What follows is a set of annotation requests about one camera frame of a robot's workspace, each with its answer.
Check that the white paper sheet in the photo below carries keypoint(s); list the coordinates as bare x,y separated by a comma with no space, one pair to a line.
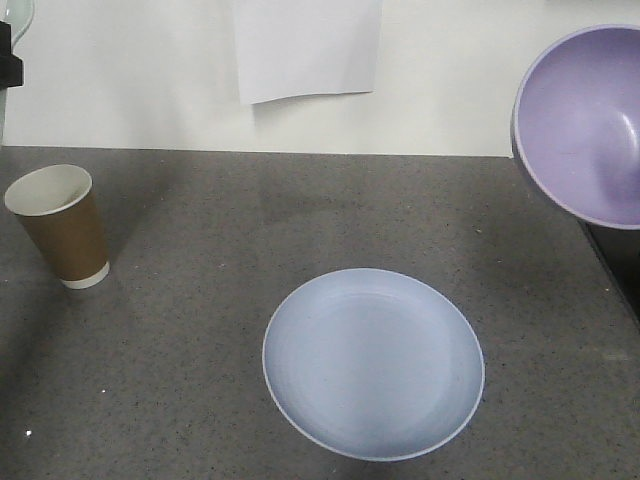
298,48

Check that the black induction cooktop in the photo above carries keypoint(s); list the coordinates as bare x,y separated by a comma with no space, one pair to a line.
618,251

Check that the light blue plate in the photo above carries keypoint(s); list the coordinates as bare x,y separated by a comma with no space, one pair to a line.
373,365

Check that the pale green plastic spoon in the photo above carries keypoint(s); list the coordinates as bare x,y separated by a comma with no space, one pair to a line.
19,15

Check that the purple plastic bowl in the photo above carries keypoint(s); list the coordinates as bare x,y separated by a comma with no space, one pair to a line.
575,125

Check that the brown paper cup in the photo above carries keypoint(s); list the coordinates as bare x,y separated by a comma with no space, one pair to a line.
56,207

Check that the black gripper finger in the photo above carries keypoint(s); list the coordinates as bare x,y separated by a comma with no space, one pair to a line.
11,71
5,38

